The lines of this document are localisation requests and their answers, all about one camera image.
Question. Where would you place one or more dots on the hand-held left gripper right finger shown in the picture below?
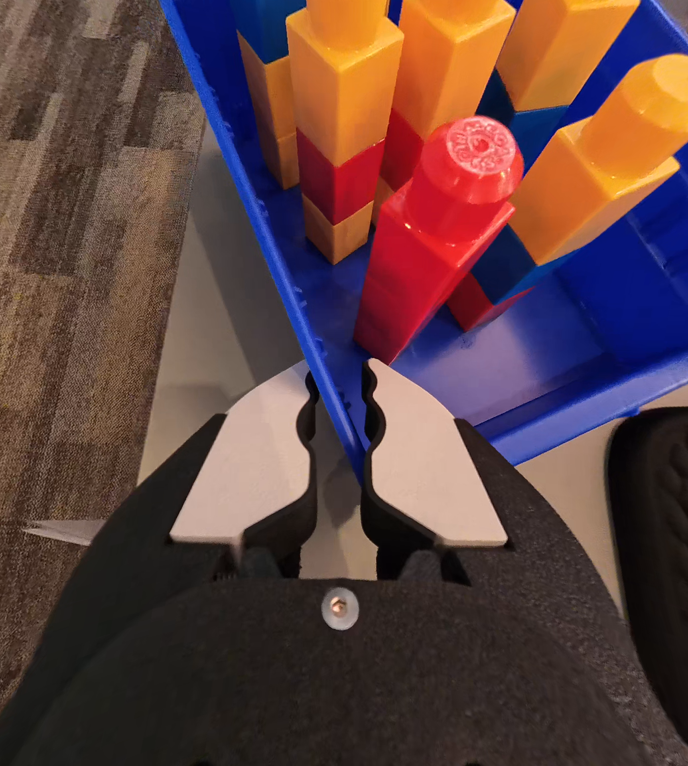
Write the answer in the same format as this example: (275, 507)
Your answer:
(433, 473)

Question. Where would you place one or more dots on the blue plastic bin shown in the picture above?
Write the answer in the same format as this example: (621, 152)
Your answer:
(619, 311)

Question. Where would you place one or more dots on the red mega block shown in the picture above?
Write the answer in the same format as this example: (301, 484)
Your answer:
(478, 308)

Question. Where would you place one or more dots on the black quilted pad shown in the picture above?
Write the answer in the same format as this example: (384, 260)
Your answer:
(673, 568)

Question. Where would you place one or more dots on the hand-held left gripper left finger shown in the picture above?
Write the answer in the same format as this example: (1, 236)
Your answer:
(248, 473)

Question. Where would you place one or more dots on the group of block towers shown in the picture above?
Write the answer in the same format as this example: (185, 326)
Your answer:
(344, 90)

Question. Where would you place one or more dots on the yellow mega block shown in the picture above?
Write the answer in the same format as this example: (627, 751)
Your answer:
(595, 185)

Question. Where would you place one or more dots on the blue mega block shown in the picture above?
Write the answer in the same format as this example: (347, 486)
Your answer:
(508, 266)

